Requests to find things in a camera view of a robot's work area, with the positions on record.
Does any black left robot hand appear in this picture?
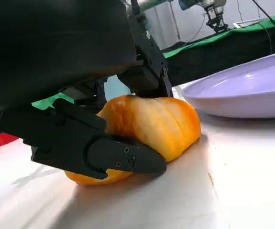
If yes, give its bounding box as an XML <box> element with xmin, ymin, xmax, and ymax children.
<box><xmin>0</xmin><ymin>0</ymin><xmax>174</xmax><ymax>181</ymax></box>

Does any orange white toy bread roll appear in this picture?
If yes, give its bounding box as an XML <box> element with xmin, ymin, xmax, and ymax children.
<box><xmin>64</xmin><ymin>94</ymin><xmax>202</xmax><ymax>187</ymax></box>

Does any pale green mug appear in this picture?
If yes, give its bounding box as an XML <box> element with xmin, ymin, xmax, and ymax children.
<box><xmin>103</xmin><ymin>75</ymin><xmax>133</xmax><ymax>101</ymax></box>

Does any green cloth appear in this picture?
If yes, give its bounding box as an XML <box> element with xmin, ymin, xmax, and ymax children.
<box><xmin>31</xmin><ymin>11</ymin><xmax>275</xmax><ymax>111</ymax></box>

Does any black cloth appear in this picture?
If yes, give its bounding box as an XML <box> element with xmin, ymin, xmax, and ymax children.
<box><xmin>168</xmin><ymin>26</ymin><xmax>275</xmax><ymax>88</ymax></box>

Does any lilac plate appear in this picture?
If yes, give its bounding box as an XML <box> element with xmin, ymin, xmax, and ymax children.
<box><xmin>181</xmin><ymin>49</ymin><xmax>275</xmax><ymax>119</ymax></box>

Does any white paper sheet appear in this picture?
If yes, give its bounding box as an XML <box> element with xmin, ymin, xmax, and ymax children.
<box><xmin>232</xmin><ymin>20</ymin><xmax>263</xmax><ymax>29</ymax></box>

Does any black background cable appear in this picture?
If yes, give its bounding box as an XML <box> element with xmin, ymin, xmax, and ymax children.
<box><xmin>253</xmin><ymin>0</ymin><xmax>275</xmax><ymax>54</ymax></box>

